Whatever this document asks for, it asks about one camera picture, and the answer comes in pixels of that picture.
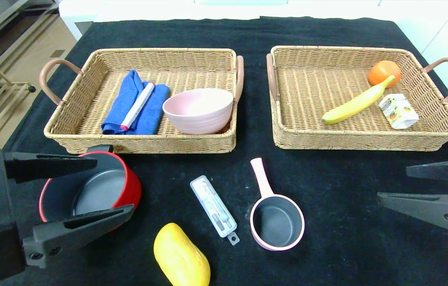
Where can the small juice carton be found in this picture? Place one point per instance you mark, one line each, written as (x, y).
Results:
(400, 115)

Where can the pink bowl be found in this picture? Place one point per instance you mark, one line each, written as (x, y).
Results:
(198, 119)

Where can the pink saucepan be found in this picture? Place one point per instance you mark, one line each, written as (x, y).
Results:
(261, 178)

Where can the yellow banana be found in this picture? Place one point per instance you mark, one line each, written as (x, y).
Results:
(351, 107)

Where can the wooden rack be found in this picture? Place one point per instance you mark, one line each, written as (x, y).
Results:
(5, 85)

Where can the orange fruit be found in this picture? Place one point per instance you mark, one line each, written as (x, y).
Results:
(383, 70)

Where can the white marker pen pink cap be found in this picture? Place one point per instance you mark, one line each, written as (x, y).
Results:
(138, 105)

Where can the blue folded towel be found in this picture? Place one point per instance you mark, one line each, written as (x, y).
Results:
(150, 113)

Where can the yellow mango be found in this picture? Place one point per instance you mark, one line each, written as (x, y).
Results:
(180, 258)

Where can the clear plastic thermometer case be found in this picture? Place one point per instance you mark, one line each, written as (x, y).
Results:
(212, 206)

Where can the black tablecloth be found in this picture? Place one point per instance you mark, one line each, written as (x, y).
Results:
(168, 31)

